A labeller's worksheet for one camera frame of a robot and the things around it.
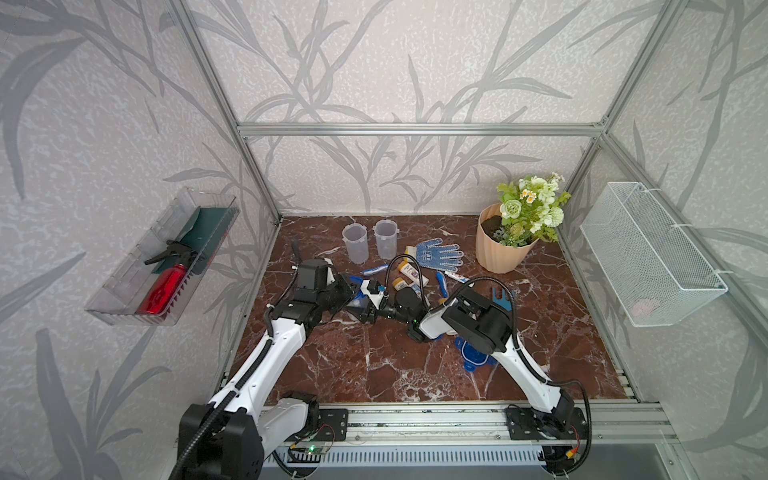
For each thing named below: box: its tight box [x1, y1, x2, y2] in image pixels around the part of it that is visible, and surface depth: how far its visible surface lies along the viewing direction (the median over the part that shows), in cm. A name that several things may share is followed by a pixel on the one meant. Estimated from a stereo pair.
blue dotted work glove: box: [416, 238, 464, 272], surface depth 110 cm
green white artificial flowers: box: [493, 172, 571, 247], surface depth 86 cm
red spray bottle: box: [144, 240, 198, 315], surface depth 62 cm
